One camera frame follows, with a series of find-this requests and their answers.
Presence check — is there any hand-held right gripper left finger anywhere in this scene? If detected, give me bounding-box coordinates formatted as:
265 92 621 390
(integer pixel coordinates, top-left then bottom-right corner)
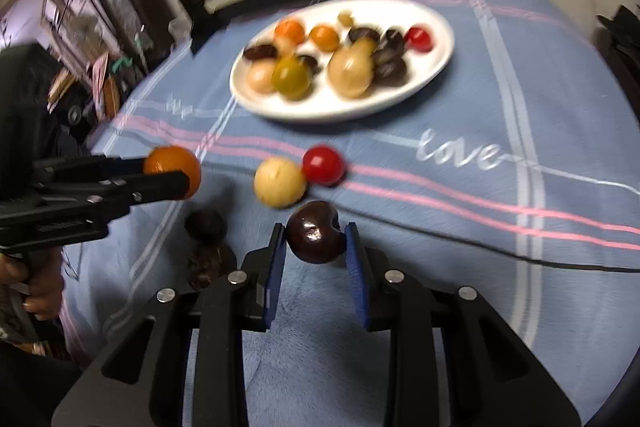
52 223 288 427

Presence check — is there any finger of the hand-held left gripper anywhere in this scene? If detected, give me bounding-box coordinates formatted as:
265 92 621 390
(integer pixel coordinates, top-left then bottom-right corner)
32 153 150 186
0 171 192 252

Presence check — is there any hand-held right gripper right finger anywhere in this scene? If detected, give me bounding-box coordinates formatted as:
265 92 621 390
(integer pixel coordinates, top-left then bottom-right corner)
344 222 581 427

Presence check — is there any orange tangerine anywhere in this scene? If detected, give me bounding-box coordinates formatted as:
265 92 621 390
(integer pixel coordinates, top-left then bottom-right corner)
274 19 307 46
143 145 202 200

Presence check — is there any white plate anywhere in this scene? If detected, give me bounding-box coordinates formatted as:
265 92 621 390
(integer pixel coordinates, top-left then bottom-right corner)
229 0 456 124

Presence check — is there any yellow-green tomato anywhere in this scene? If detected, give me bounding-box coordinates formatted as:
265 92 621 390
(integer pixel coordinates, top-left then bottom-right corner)
271 56 312 101

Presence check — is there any large beige round fruit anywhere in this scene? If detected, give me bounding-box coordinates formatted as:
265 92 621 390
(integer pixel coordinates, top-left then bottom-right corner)
327 49 375 99

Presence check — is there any dark red jujube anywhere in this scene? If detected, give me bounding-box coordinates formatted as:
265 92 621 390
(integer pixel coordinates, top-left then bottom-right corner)
242 44 278 62

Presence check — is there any orange cherry tomato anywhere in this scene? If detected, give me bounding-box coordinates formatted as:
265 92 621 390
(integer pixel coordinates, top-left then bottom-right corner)
309 25 341 52

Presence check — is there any red cherry tomato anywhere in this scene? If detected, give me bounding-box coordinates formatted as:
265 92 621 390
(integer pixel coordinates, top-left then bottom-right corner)
301 145 347 186
403 25 434 54

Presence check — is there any person's left hand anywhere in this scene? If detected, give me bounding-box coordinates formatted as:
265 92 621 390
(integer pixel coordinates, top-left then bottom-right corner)
0 247 67 321

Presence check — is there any pink patterned cloth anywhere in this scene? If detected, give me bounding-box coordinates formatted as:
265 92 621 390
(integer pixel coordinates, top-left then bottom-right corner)
90 52 123 118

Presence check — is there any beige speckled round fruit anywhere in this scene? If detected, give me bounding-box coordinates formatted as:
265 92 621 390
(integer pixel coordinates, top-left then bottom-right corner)
253 156 307 208

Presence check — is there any blue plaid tablecloth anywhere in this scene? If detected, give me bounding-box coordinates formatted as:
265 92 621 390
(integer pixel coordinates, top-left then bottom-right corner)
57 0 640 427

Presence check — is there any black hat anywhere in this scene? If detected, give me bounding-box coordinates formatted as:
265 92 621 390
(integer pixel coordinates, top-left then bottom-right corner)
597 4 640 58

